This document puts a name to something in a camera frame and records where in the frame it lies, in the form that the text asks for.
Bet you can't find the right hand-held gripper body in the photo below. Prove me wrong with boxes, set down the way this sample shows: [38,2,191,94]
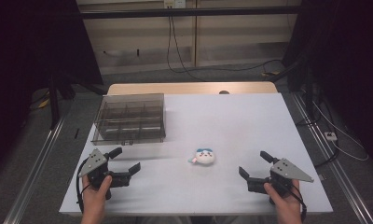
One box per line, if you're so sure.
[246,157,315,205]

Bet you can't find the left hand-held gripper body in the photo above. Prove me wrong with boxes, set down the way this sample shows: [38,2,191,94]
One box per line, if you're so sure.
[77,147,133,201]

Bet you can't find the person's right hand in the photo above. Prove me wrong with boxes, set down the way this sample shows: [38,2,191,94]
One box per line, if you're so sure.
[263,179,302,217]

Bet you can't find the person's left hand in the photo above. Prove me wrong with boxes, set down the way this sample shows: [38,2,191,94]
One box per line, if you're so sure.
[81,175,114,216]

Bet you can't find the clear plastic compartment box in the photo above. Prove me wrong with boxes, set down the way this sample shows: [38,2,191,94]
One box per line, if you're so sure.
[90,92,167,147]

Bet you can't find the white table cover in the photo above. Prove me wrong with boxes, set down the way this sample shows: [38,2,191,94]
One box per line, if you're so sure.
[59,91,335,217]

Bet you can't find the white round plush toy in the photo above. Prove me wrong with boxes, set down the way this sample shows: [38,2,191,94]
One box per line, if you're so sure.
[187,147,216,167]

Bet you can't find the black metal stand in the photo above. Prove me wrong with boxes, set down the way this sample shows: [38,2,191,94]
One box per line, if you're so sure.
[48,74,63,131]

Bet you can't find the black curtain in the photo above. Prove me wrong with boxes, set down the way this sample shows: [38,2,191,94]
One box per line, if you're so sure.
[282,0,373,171]
[0,0,104,179]

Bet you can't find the black horizontal metal bar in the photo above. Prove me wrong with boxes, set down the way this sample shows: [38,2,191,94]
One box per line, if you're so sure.
[79,5,302,21]

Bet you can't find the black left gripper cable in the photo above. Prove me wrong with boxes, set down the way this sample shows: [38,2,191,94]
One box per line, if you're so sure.
[76,158,93,215]

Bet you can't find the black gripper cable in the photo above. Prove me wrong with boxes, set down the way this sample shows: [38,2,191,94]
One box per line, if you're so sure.
[76,158,93,215]
[281,181,309,224]

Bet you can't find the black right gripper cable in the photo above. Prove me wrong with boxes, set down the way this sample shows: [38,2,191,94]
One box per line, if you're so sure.
[281,181,309,224]

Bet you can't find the black looped floor cable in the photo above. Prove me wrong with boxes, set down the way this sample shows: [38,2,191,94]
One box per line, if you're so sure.
[296,118,340,169]

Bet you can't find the aluminium floor rail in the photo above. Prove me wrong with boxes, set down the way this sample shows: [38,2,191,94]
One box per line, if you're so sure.
[291,92,373,224]
[2,114,68,224]

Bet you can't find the white floor cable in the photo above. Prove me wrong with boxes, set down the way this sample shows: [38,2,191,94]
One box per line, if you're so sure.
[311,98,370,162]

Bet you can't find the black hanging wall cable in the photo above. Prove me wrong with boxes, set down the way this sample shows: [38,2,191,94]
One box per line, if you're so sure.
[166,7,207,83]

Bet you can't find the white wall socket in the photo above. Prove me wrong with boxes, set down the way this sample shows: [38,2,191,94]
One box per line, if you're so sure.
[163,0,187,9]

